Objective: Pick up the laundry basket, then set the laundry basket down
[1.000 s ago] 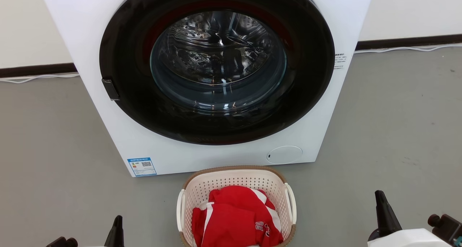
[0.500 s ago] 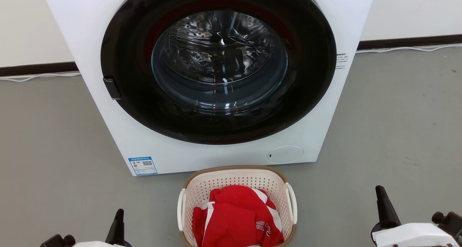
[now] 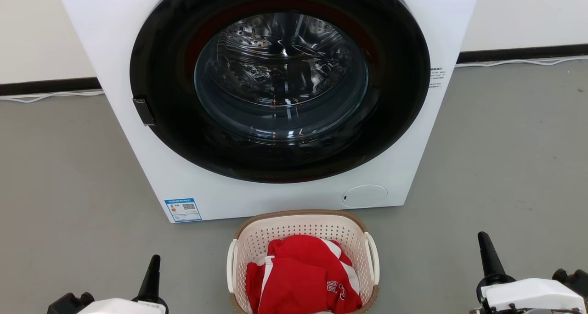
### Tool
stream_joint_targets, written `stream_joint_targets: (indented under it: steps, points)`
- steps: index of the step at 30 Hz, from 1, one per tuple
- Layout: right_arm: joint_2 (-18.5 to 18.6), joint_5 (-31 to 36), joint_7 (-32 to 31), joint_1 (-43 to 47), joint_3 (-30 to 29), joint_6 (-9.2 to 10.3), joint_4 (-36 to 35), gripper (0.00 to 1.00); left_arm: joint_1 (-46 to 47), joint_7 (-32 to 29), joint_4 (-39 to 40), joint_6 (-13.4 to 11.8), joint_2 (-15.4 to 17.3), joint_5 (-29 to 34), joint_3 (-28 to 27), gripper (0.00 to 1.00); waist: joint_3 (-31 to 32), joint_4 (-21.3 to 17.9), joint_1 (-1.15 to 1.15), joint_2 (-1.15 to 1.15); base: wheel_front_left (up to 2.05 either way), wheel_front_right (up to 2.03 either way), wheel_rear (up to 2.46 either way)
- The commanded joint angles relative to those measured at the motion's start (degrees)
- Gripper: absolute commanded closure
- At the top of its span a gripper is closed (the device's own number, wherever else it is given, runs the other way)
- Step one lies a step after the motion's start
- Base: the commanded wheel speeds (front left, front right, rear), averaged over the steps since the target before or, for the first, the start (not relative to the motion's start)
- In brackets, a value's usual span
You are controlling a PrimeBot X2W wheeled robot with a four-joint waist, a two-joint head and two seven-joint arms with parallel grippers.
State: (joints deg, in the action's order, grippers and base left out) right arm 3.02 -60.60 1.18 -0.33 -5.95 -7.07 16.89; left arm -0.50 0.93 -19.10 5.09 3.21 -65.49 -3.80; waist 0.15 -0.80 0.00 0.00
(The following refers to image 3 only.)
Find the red and white garment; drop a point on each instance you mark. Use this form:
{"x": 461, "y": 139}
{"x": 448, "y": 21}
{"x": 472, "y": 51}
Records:
{"x": 298, "y": 277}

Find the white text sticker on washer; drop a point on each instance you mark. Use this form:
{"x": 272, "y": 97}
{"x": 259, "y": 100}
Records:
{"x": 436, "y": 77}

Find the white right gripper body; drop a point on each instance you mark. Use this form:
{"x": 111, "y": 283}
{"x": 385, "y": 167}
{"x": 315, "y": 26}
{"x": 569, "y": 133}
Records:
{"x": 533, "y": 295}

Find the blue energy label sticker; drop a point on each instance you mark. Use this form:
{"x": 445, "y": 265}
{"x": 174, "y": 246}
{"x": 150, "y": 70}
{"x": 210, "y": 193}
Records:
{"x": 183, "y": 210}

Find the round white filter cover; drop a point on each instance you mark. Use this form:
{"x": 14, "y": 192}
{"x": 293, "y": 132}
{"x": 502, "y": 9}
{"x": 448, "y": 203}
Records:
{"x": 364, "y": 196}

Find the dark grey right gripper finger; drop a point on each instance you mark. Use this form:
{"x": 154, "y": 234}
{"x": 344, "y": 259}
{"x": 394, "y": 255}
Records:
{"x": 489, "y": 256}

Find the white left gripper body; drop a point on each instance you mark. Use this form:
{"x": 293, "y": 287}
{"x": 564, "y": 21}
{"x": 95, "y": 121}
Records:
{"x": 119, "y": 307}

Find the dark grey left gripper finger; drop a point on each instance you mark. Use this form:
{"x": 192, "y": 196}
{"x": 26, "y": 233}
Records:
{"x": 150, "y": 282}

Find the white front-loading washing machine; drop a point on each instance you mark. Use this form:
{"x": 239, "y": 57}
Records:
{"x": 275, "y": 199}

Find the cream perforated laundry basket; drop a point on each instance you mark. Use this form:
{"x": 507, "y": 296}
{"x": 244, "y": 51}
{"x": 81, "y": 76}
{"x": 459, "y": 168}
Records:
{"x": 257, "y": 240}

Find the dark round washing machine door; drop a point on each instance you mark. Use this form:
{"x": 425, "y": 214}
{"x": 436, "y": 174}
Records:
{"x": 165, "y": 66}

